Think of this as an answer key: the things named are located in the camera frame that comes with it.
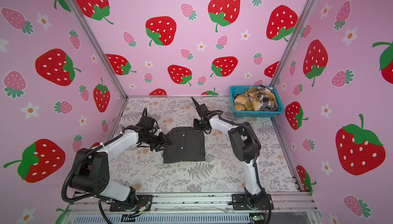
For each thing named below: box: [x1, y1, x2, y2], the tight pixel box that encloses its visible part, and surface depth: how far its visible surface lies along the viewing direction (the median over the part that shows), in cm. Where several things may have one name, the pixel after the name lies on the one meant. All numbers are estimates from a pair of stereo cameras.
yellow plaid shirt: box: [233, 86, 278, 112], surface depth 106 cm
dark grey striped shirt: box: [162, 126, 206, 164], surface depth 90 cm
